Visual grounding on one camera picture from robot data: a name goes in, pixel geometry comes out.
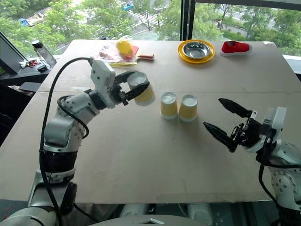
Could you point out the small black object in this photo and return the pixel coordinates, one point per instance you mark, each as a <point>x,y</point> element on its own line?
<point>42,68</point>

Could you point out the stainless steel bowl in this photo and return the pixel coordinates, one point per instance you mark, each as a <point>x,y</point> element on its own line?
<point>196,50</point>

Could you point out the dark flat notebook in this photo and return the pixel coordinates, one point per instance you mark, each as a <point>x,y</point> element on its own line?
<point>30,86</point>

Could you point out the black side desk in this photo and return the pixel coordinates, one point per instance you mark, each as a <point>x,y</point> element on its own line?
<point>14,77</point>

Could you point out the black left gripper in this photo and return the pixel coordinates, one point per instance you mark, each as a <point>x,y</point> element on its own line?
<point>117,91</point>

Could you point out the yellow paper cup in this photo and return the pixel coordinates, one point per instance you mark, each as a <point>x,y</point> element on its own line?
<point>188,111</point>
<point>168,108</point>
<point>146,97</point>

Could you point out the yellow plastic toy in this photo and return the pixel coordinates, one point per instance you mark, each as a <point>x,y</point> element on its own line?
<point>124,46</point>

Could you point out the grey robot torso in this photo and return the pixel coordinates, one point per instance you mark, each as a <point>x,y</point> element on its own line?
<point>150,221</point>

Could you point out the black window frame pillar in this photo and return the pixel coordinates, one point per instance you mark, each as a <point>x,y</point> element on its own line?
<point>188,18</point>

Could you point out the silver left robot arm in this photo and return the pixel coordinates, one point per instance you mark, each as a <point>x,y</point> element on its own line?
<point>61,131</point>

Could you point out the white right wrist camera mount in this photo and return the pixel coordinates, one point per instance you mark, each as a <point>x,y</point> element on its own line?
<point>277,120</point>

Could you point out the bunch of keys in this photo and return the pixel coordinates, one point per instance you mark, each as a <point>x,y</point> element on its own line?
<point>28,63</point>

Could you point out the white rounded shape under table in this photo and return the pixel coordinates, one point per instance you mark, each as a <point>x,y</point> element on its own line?
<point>200,212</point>
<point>135,210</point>

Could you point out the clear plastic bag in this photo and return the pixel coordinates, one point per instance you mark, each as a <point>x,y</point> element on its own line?
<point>109,55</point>

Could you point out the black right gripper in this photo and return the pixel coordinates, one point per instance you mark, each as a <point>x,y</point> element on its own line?
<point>249,133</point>

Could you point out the red slip-on shoe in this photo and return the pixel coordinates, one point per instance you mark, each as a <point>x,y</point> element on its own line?
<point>235,47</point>

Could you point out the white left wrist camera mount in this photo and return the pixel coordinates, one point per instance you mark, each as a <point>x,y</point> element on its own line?
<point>103,77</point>

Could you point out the clear water bottle black cap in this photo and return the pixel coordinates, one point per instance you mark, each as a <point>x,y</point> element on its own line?
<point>44,55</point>

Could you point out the yellow round plate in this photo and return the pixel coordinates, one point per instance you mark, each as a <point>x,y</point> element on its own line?
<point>212,56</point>

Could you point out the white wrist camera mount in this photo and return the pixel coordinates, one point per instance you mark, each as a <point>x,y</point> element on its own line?
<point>277,120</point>
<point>103,77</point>

